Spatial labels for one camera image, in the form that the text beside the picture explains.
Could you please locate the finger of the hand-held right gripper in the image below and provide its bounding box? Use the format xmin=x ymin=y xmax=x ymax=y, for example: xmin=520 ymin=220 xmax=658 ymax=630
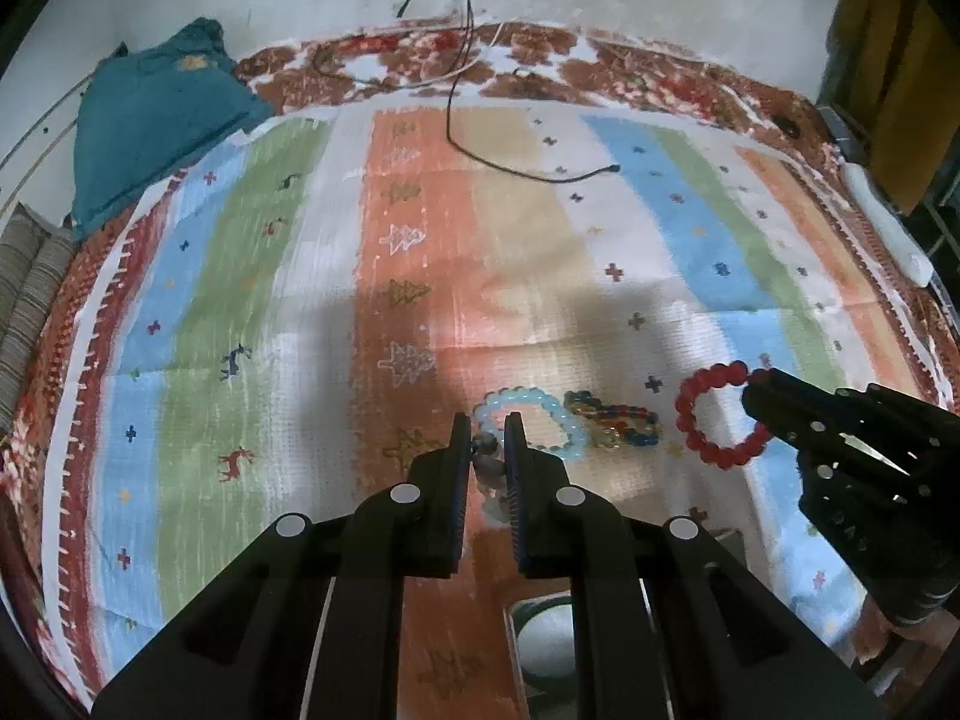
xmin=741 ymin=367 xmax=960 ymax=477
xmin=780 ymin=431 xmax=960 ymax=605

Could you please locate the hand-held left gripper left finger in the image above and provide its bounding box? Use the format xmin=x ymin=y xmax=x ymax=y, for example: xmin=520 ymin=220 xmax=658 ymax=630
xmin=90 ymin=412 xmax=473 ymax=720

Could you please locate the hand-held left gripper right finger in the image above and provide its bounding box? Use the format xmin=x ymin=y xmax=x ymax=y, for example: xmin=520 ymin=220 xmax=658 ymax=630
xmin=502 ymin=412 xmax=887 ymax=720

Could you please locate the grey white bead bracelet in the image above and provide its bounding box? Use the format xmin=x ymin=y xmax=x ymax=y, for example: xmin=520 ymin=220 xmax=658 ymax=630
xmin=469 ymin=431 xmax=520 ymax=530

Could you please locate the red bead bracelet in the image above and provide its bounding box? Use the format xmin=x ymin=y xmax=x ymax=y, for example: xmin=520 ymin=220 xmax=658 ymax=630
xmin=674 ymin=362 xmax=773 ymax=472

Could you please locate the grey box with white lining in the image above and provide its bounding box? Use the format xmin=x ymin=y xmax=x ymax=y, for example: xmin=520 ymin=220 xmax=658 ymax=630
xmin=504 ymin=529 xmax=747 ymax=720

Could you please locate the white plastic bar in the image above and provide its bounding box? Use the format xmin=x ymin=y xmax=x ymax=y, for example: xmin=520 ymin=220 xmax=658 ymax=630
xmin=838 ymin=161 xmax=935 ymax=288

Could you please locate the striped colourful mat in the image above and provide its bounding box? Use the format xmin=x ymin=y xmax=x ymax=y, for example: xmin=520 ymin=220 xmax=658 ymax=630
xmin=94 ymin=101 xmax=912 ymax=720

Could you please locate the yellow cloth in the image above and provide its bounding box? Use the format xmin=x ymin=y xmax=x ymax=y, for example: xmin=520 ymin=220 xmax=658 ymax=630
xmin=829 ymin=0 xmax=960 ymax=215

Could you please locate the red white patterned blanket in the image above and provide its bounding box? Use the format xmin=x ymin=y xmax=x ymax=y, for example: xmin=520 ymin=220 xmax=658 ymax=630
xmin=0 ymin=21 xmax=960 ymax=706

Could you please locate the grey striped cushion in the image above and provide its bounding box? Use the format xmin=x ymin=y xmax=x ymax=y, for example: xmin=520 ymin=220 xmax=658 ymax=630
xmin=0 ymin=202 xmax=76 ymax=428

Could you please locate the teal cloth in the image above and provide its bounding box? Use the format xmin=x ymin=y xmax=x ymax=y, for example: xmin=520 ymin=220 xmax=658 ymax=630
xmin=71 ymin=17 xmax=275 ymax=241

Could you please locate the light blue bead bracelet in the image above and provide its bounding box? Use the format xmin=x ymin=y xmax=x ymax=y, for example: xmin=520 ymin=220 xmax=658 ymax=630
xmin=472 ymin=388 xmax=590 ymax=462

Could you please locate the multicoloured bead bracelet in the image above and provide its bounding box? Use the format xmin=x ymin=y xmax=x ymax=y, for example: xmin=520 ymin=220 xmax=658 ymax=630
xmin=564 ymin=390 xmax=664 ymax=451

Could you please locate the black cable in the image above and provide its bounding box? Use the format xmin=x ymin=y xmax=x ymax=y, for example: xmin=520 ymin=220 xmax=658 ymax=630
xmin=395 ymin=0 xmax=623 ymax=183

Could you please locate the white cable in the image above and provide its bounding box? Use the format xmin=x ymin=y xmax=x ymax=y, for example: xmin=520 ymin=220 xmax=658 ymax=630
xmin=352 ymin=19 xmax=526 ymax=91

